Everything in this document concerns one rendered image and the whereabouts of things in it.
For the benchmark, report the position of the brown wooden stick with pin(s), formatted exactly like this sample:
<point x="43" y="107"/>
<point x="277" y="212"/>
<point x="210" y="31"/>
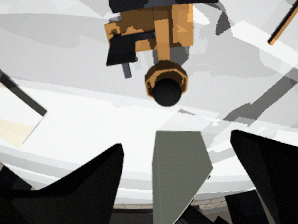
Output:
<point x="284" y="24"/>

